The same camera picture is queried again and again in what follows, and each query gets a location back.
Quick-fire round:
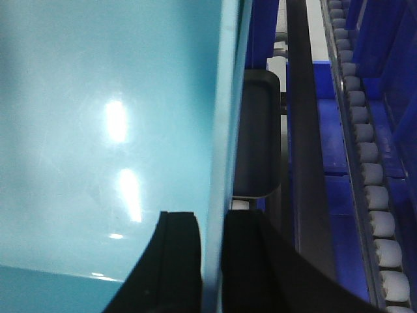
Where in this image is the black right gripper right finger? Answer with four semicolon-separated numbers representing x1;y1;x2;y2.
222;210;378;312

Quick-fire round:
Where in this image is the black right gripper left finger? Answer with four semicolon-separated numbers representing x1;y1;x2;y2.
104;211;202;312

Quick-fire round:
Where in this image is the light blue plastic bin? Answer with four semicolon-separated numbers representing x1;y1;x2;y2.
1;1;252;312

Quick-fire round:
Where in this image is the grey roller track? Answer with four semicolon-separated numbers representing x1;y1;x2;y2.
321;1;416;312

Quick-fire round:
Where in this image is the blue bin lower right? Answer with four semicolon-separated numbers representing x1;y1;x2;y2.
346;1;416;280

